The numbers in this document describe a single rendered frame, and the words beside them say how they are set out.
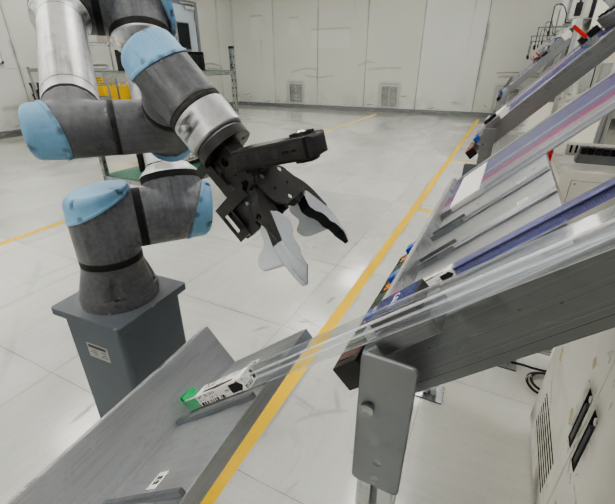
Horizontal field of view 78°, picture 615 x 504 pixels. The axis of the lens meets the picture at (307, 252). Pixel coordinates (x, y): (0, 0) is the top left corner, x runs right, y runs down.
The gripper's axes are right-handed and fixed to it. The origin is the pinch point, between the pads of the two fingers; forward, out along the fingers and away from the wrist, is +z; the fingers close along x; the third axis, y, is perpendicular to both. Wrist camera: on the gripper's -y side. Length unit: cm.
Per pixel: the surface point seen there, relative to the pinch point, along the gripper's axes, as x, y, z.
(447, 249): -9.7, -8.7, 9.3
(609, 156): -150, -32, 47
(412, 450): -38, 46, 62
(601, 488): -11, -4, 52
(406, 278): -5.3, -3.5, 8.7
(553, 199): -8.2, -21.9, 9.9
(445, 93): -871, 100, -53
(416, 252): -13.0, -3.5, 8.2
